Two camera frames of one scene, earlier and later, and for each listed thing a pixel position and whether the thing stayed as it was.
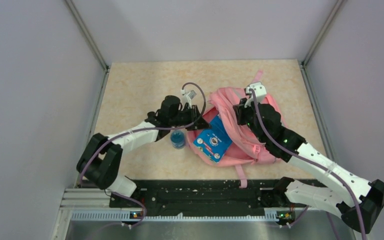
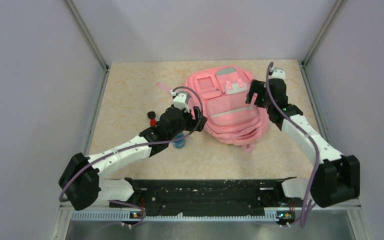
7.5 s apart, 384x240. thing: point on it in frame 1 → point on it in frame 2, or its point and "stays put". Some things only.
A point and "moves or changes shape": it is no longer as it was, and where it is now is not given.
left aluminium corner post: [89, 40] stays put
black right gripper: [241, 110] → [256, 87]
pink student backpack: [272, 102] moves or changes shape
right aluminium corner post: [304, 64] stays put
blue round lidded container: [177, 139] stays put
